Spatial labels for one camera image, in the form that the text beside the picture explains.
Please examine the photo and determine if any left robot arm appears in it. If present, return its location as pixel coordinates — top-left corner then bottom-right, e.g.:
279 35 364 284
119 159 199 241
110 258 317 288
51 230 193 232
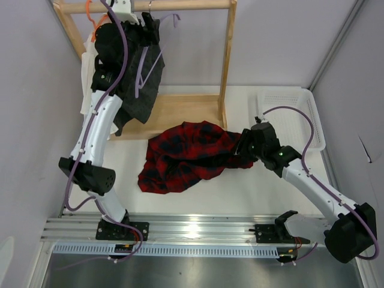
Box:
59 12 165 241

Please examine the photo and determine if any white pleated garment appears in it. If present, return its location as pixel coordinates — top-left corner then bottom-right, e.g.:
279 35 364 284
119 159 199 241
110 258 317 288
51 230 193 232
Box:
79 29 121 136

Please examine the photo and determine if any wooden clothes rack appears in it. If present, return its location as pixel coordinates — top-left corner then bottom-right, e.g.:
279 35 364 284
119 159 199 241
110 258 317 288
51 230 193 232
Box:
51 0 238 140

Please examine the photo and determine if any dark dotted garment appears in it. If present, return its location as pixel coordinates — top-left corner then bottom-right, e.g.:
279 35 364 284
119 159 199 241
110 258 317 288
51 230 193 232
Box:
113 45 165 137

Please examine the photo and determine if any slotted cable duct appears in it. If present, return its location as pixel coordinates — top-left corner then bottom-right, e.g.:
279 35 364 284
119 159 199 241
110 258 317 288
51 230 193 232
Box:
53 242 279 259

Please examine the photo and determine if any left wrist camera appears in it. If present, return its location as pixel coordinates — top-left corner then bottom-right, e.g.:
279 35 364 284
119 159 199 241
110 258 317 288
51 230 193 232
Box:
110 0 139 25

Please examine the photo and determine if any white plastic basket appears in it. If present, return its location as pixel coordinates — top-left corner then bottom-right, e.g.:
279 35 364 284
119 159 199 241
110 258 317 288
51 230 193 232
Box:
255 87 326 152

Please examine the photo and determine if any aluminium mounting rail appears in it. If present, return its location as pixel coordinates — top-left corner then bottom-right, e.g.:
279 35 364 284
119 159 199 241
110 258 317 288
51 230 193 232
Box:
41 212 277 245

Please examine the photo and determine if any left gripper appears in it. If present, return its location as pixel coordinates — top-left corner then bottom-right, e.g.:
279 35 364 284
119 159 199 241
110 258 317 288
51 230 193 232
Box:
108 9 160 70

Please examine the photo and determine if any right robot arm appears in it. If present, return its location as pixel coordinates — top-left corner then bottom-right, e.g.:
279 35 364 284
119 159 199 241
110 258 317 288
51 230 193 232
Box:
236 122 380 263

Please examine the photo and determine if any lilac plastic hanger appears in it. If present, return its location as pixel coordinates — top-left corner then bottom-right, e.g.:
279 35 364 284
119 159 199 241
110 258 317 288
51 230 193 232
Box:
134 1 181 99

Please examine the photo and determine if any red plaid skirt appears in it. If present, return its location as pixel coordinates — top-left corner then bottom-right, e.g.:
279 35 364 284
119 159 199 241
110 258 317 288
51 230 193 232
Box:
137 121 253 194

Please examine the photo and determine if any orange hanger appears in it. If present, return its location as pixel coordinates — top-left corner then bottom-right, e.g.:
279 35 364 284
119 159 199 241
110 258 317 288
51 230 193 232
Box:
85 0 109 43

